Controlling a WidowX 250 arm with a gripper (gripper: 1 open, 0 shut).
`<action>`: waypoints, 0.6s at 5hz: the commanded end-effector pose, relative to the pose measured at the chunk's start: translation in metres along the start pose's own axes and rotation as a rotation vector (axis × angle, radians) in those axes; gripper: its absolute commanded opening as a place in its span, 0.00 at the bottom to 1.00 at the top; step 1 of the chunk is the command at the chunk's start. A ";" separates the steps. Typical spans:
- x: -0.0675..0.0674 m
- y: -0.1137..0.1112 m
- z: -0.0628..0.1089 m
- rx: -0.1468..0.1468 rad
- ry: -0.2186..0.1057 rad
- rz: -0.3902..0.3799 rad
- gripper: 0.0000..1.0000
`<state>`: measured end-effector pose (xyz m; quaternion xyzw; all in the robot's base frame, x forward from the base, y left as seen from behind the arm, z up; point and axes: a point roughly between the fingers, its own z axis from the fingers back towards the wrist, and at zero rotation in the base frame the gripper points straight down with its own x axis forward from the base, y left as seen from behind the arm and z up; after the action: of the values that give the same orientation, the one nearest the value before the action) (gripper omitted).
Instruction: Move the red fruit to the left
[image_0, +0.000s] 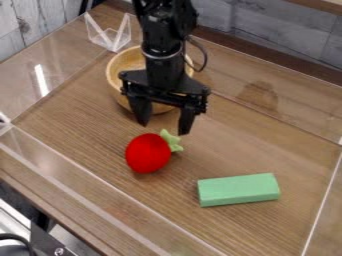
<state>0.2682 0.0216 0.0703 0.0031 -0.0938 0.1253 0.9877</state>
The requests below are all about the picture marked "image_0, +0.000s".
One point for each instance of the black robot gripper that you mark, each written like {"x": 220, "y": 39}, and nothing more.
{"x": 165, "y": 84}

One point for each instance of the red plush strawberry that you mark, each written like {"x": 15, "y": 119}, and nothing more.
{"x": 150, "y": 150}

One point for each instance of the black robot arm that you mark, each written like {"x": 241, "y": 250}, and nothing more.
{"x": 167, "y": 22}

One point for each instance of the wooden bowl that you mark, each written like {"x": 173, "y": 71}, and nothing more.
{"x": 129, "y": 60}

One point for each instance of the clear acrylic triangular stand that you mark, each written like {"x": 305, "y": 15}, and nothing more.
{"x": 111, "y": 39}

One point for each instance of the green foam block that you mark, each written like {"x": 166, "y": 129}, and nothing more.
{"x": 238, "y": 189}

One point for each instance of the clear acrylic tray wall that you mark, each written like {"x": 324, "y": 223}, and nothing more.
{"x": 114, "y": 222}

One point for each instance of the black metal bracket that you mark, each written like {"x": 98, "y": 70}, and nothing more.
{"x": 46, "y": 244}

